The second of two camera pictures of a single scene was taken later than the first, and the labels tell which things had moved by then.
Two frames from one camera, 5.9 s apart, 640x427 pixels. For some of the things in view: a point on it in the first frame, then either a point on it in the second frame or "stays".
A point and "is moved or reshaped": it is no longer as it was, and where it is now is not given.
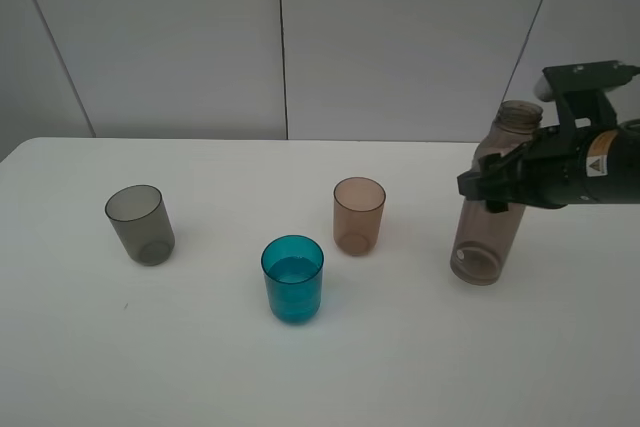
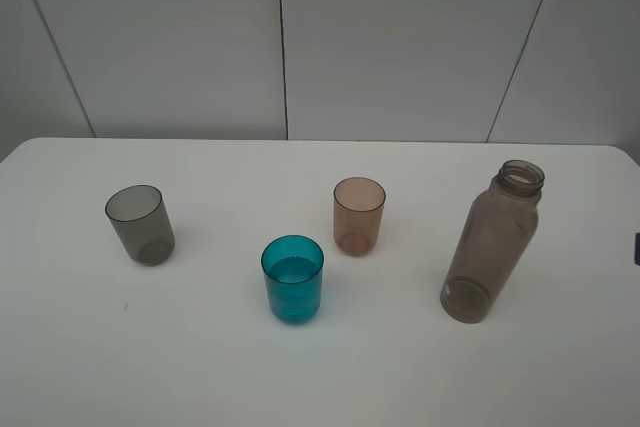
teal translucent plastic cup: (292, 267) stays
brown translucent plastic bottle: (484, 242) is moved or reshaped
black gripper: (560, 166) to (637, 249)
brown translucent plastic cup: (358, 205) stays
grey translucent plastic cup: (139, 219) stays
